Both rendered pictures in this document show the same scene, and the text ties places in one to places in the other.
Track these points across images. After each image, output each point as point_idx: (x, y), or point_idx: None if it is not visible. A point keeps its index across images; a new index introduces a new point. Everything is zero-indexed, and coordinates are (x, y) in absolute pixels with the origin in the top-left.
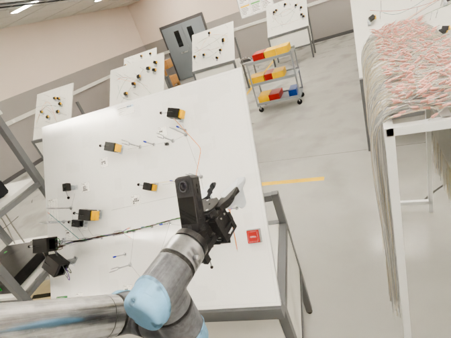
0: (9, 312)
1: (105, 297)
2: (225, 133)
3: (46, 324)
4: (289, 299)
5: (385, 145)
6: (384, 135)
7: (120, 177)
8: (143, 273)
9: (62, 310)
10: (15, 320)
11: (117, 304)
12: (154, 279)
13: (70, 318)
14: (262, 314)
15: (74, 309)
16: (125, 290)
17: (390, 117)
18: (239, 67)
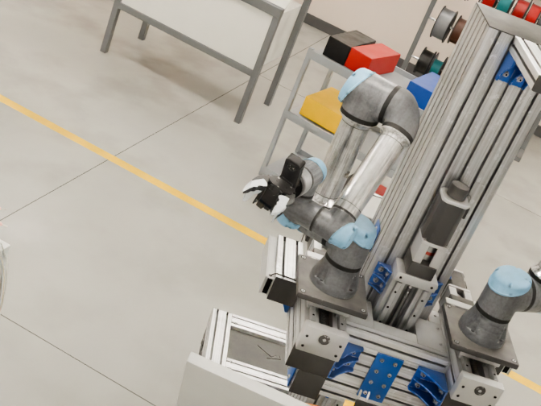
0: (376, 146)
1: (346, 196)
2: None
3: (362, 160)
4: None
5: (4, 267)
6: (4, 258)
7: None
8: (317, 167)
9: (360, 167)
10: (372, 147)
11: (338, 199)
12: (308, 159)
13: (355, 171)
14: None
15: (356, 173)
16: (342, 226)
17: (5, 225)
18: (195, 353)
